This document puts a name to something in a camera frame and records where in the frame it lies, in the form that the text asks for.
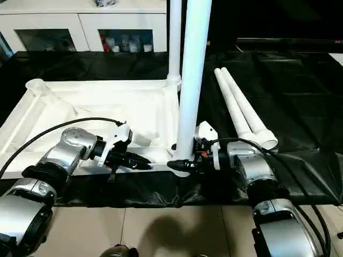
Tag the white plastic table top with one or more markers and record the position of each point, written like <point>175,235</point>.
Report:
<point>80,93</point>

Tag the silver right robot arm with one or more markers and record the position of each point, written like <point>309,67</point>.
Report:
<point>260,168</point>

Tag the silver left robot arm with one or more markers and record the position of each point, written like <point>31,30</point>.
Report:
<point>67,150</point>

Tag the dark rounded robot part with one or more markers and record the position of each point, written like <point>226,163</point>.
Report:
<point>201,254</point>
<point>120,251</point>

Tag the black mat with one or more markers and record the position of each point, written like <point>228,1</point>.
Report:
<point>294,107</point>

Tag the small white jar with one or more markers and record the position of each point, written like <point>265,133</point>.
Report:
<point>115,48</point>

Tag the small white box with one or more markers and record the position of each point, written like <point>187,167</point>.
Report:
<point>147,48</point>

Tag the white bottle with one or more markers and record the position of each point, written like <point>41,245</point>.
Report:
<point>133,46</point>

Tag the red bottle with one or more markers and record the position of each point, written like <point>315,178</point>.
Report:
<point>105,44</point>

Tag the white cabinet with glass doors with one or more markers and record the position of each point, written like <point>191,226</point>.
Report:
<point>80,18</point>

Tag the blue box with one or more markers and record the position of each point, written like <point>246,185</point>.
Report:
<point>6,44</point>

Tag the white flat board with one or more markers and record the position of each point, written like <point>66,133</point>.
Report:
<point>337,59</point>

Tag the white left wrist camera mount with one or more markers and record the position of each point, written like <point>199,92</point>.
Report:
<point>119,134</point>

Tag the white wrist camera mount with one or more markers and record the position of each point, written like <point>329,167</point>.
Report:
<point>207,131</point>
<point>119,134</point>

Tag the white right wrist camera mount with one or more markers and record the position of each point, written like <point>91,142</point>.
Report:
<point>207,131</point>

